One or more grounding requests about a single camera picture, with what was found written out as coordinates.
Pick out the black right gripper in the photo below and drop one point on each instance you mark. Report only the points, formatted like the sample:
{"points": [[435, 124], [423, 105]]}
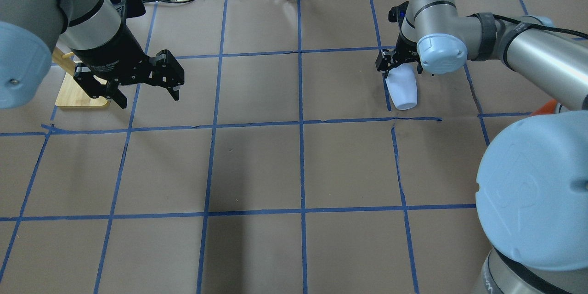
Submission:
{"points": [[406, 48]]}

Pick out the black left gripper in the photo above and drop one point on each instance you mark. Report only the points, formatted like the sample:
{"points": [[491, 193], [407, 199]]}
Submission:
{"points": [[111, 59]]}

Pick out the light blue plastic cup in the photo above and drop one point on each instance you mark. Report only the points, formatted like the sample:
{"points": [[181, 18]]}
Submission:
{"points": [[402, 87]]}

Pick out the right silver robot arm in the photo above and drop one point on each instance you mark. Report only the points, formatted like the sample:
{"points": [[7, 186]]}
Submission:
{"points": [[529, 81]]}

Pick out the orange tin can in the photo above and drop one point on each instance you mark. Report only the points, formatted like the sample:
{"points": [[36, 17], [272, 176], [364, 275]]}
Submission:
{"points": [[548, 108]]}

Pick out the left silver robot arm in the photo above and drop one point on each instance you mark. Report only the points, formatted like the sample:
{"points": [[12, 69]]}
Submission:
{"points": [[96, 33]]}

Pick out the wooden cup rack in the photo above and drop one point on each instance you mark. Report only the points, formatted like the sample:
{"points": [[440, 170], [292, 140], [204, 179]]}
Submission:
{"points": [[70, 94]]}

